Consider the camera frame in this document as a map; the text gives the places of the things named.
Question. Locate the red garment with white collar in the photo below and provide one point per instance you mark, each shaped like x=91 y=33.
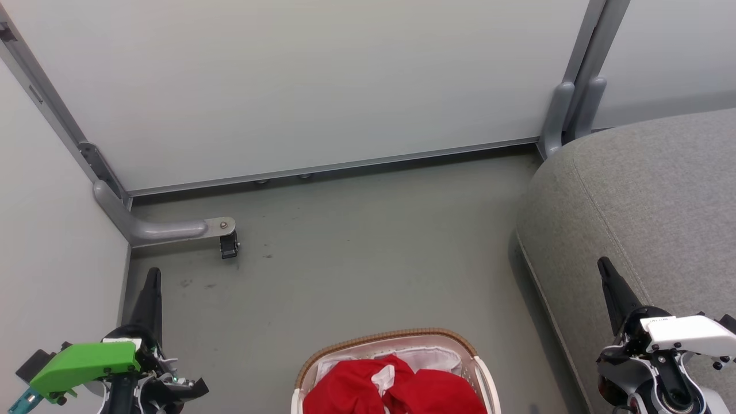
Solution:
x=345 y=391

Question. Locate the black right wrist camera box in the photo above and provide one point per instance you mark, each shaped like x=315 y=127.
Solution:
x=729 y=323

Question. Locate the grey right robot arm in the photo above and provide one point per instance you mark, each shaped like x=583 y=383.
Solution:
x=667 y=382

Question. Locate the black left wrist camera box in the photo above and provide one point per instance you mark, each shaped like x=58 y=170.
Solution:
x=35 y=362

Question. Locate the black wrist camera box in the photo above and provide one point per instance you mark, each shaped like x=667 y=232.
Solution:
x=35 y=362
x=729 y=323

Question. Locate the white wicker laundry basket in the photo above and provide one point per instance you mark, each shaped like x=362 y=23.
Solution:
x=486 y=379

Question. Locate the black caster wheel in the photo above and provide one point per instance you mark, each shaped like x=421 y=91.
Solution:
x=229 y=246

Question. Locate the grey metal support foot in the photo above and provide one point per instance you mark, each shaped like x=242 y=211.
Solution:
x=155 y=230

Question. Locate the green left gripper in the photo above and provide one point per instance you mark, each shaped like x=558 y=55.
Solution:
x=86 y=362

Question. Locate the white cloth basket liner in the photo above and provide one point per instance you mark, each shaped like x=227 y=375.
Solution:
x=431 y=357

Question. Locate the grey metal partition post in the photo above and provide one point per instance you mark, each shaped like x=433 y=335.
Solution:
x=52 y=109

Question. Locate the grey metal double post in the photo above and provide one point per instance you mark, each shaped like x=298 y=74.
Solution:
x=601 y=34

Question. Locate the grey metal partition rail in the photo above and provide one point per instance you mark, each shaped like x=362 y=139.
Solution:
x=345 y=165

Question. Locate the grey fabric sofa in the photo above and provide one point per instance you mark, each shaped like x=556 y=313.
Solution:
x=650 y=207

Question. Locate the teal left camera connector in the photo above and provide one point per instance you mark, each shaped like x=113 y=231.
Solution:
x=23 y=399

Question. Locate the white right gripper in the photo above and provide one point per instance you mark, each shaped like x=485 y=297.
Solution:
x=690 y=334

